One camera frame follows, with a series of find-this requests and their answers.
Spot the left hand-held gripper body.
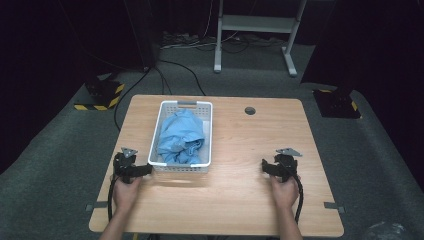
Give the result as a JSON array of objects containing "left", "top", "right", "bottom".
[{"left": 113, "top": 147, "right": 139, "bottom": 184}]

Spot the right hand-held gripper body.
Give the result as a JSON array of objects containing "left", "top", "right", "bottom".
[{"left": 273, "top": 147, "right": 304, "bottom": 184}]

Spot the white perforated plastic basket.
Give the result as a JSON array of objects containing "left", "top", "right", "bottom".
[{"left": 147, "top": 100, "right": 214, "bottom": 174}]

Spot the light blue cloth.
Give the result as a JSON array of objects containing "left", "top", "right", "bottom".
[{"left": 156, "top": 108, "right": 206, "bottom": 165}]

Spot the person's left hand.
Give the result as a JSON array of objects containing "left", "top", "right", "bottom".
[{"left": 112, "top": 175, "right": 144, "bottom": 214}]

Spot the person's right hand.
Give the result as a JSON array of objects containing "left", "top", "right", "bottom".
[{"left": 269, "top": 175, "right": 301, "bottom": 211}]

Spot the grey tape strip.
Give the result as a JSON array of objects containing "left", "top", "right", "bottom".
[
  {"left": 323, "top": 201, "right": 346, "bottom": 214},
  {"left": 85, "top": 200, "right": 110, "bottom": 213}
]

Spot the black yellow striped stand base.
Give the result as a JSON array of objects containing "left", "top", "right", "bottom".
[
  {"left": 312, "top": 87, "right": 363, "bottom": 120},
  {"left": 73, "top": 78, "right": 126, "bottom": 112}
]

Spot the black stand pole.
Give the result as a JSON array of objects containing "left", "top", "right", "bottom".
[{"left": 122, "top": 0, "right": 160, "bottom": 73}]

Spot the white metal stand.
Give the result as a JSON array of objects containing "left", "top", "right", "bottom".
[{"left": 213, "top": 0, "right": 308, "bottom": 78}]

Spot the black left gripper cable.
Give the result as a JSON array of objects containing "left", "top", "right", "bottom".
[{"left": 106, "top": 174, "right": 120, "bottom": 223}]

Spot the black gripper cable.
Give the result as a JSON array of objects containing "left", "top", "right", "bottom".
[
  {"left": 291, "top": 173, "right": 305, "bottom": 224},
  {"left": 106, "top": 174, "right": 120, "bottom": 223}
]

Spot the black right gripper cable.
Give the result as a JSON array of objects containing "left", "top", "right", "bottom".
[{"left": 291, "top": 173, "right": 305, "bottom": 224}]

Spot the black floor cable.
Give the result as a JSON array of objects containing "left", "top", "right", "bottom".
[
  {"left": 113, "top": 66, "right": 152, "bottom": 132},
  {"left": 156, "top": 59, "right": 208, "bottom": 97}
]

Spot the power strip with cables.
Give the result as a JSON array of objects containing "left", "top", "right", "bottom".
[{"left": 161, "top": 30, "right": 218, "bottom": 51}]

